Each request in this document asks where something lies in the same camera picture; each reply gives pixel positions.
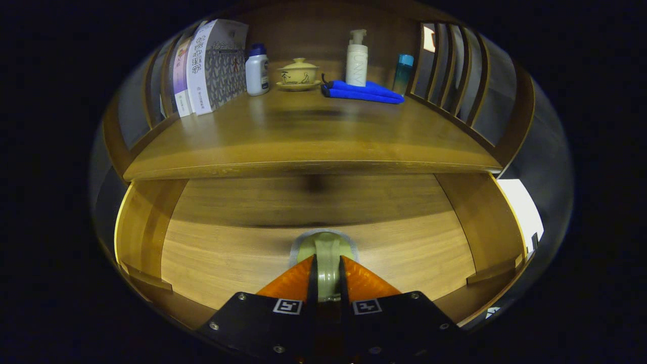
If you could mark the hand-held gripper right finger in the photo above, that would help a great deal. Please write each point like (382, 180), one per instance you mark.
(343, 285)

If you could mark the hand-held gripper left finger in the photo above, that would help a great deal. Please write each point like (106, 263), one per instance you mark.
(313, 285)

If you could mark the olive green object grey base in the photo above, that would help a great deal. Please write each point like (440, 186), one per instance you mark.
(327, 263)

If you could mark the brown wooden drawer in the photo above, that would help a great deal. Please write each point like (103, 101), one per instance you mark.
(242, 242)

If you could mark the wooden countertop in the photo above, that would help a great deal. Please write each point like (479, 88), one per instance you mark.
(303, 136)

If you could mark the white grey drawer unit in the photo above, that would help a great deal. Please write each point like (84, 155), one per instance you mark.
(520, 212)

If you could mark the brown wooden cabinet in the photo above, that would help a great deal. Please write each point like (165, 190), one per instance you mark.
(313, 30)

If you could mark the blue folded cloth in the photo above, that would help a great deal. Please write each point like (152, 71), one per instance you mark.
(364, 92)

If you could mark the yellow lidded ceramic teacup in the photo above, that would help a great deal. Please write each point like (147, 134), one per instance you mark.
(298, 75)

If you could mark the teal bottle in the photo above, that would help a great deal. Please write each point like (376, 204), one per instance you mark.
(403, 76)

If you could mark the white bottle blue cap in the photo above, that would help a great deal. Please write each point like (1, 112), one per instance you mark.
(257, 73)

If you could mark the white pump bottle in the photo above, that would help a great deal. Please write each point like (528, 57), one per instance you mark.
(356, 63)

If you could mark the thick white patterned book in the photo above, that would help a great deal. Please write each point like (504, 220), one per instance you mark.
(222, 65)

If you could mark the pink purple book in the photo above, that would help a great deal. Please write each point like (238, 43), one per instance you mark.
(181, 76)

